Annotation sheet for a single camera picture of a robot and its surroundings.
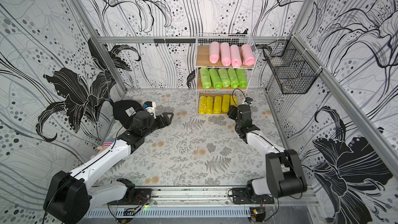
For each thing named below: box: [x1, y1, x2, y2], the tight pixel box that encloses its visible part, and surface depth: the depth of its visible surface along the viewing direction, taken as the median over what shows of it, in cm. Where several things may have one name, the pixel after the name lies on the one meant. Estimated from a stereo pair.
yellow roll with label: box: [198, 95, 207, 115], surface depth 103 cm
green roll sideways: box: [235, 68, 248, 89], surface depth 87 cm
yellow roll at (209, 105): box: [205, 95, 213, 115], surface depth 106 cm
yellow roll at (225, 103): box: [221, 93, 231, 113], surface depth 107 cm
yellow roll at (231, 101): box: [230, 95, 238, 106], surface depth 107 cm
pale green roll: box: [218, 67, 231, 88], surface depth 88 cm
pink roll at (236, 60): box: [230, 44, 243, 68], surface depth 74 cm
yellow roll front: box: [212, 95, 222, 115], surface depth 106 cm
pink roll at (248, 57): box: [240, 43, 256, 66], surface depth 75 cm
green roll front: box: [227, 68, 240, 89], surface depth 88 cm
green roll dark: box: [208, 67, 223, 90], surface depth 88 cm
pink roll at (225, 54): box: [219, 42, 232, 67], surface depth 76 cm
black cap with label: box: [112, 99, 143, 130], surface depth 101 cm
